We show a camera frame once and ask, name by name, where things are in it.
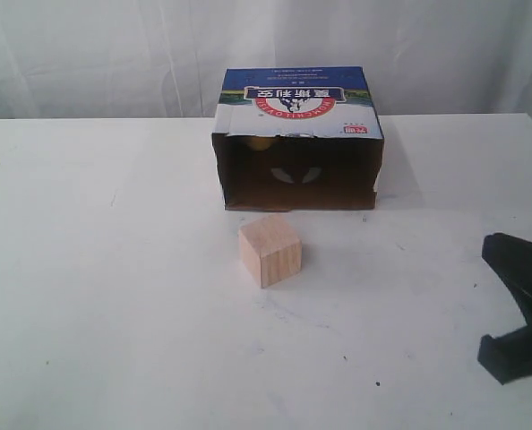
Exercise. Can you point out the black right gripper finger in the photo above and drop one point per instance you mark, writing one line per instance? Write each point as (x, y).
(510, 258)

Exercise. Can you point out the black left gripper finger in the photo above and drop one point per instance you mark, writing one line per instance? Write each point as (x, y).
(507, 358)

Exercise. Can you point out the yellow tennis ball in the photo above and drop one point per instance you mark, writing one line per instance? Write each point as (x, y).
(259, 143)

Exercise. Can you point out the light wooden cube block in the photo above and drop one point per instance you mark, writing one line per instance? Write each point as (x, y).
(270, 250)

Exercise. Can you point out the blue white cardboard box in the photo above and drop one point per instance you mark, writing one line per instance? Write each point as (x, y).
(328, 147)

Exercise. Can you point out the white backdrop curtain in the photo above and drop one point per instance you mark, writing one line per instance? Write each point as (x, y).
(168, 58)

